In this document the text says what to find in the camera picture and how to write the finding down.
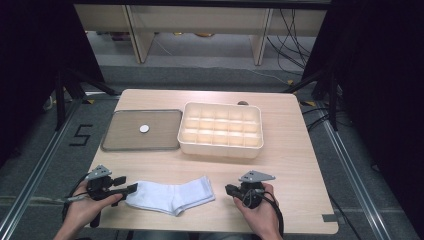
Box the person's left hand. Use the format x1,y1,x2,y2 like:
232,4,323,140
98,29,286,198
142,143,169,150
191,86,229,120
62,181,124,232

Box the cream divided storage box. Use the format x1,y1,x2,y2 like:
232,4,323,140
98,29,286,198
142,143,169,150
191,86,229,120
176,101,265,160

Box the aluminium floor rail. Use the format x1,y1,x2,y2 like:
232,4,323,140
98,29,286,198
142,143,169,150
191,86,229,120
0,98,85,240
315,105,394,240

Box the beige wooden desk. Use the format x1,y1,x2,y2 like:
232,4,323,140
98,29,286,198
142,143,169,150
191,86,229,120
73,3,329,66

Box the bundle of black hanging cables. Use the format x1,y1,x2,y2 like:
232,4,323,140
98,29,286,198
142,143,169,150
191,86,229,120
265,8,317,77

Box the black metal stand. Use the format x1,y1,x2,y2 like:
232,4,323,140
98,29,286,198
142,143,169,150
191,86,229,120
54,68,120,132
282,68,340,132

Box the pair of white socks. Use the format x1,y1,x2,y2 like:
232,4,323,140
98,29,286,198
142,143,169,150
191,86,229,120
124,175,217,217

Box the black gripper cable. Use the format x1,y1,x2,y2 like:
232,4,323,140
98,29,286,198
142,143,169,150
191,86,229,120
61,172,92,224
242,188,286,238

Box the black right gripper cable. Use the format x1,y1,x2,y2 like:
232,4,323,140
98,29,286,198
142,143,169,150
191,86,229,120
242,188,286,238

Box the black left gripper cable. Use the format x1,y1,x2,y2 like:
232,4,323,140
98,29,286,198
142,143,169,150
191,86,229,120
61,172,92,224

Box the person's right hand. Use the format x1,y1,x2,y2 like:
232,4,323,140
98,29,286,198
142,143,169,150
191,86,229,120
232,182,285,240

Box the thin black floor cable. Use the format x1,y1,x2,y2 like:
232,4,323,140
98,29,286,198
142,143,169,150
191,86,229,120
327,192,364,240

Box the black curtain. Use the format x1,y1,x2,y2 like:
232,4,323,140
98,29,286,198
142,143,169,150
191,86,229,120
0,0,106,169
301,0,424,232

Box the black floor cables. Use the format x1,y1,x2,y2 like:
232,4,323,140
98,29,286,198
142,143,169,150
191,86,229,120
300,105,353,133

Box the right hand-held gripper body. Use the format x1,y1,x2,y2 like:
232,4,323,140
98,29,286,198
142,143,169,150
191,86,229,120
233,170,277,210

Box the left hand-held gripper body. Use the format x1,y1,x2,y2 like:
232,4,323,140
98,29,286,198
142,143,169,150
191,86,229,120
84,164,122,229

